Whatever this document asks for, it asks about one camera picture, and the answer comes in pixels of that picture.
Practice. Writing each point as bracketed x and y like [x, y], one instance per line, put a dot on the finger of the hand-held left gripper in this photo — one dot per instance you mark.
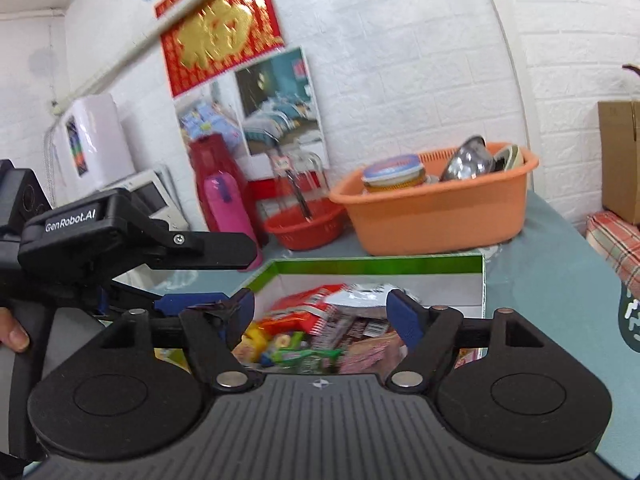
[220, 252]
[185, 302]

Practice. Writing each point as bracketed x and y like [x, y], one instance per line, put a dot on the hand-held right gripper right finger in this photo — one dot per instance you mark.
[400, 312]

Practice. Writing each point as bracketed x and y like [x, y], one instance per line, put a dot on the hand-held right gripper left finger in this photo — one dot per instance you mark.
[245, 306]

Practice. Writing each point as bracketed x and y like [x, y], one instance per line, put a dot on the yellow candy packet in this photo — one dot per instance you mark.
[257, 340]

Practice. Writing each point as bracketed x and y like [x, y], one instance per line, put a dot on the silver snack packet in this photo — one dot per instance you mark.
[360, 300]

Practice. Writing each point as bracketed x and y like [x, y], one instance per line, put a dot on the green rimmed cardboard box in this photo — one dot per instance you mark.
[380, 265]

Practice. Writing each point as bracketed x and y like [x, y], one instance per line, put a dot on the brown label snack packet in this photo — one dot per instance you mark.
[350, 330]

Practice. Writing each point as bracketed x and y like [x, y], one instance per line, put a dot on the pink snack packet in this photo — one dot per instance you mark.
[370, 357]

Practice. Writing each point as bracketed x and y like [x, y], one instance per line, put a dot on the red snack packet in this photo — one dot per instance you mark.
[300, 310]

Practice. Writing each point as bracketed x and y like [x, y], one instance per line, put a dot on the green candy packet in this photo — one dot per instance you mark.
[310, 357]

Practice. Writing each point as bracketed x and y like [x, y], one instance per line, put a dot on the pink thermos bottle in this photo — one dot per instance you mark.
[227, 210]

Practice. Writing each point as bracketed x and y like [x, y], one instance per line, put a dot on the white kitchen appliance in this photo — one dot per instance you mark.
[150, 195]

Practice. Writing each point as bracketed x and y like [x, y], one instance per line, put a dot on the red plastic basket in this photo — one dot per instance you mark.
[310, 232]

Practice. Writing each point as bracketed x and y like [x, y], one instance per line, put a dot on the white water purifier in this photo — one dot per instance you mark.
[95, 140]

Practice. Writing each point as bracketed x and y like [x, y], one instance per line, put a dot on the dark stirring stick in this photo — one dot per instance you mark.
[300, 197]

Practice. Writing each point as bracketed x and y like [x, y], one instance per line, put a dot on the orange plastic basin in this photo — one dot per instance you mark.
[430, 220]

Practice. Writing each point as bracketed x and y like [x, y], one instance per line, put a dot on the red thermos bottle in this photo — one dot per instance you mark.
[220, 155]

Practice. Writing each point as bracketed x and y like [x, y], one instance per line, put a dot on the clear glass pitcher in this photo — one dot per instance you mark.
[300, 180]

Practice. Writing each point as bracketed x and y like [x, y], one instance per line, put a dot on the round blue lidded tin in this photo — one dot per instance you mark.
[395, 170]

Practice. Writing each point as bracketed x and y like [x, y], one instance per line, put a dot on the teal printed tablecloth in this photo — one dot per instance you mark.
[540, 280]

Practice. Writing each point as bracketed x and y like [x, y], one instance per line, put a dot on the stainless steel bowl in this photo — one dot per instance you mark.
[467, 160]

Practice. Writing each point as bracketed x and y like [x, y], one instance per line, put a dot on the pale ceramic bowl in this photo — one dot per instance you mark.
[510, 157]

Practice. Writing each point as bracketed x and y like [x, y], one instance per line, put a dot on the red patterned cloth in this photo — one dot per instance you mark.
[615, 245]

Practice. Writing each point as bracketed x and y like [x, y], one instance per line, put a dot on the large brown cardboard box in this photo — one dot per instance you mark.
[620, 160]

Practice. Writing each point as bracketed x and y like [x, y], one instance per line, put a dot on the dark purple plant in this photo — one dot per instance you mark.
[632, 69]

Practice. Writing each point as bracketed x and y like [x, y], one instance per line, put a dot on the bedding wall poster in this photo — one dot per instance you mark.
[280, 100]

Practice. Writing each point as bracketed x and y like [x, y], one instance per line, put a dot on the white wall pipe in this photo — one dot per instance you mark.
[150, 35]

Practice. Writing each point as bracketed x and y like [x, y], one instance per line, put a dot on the red gold wall hanging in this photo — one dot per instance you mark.
[215, 30]

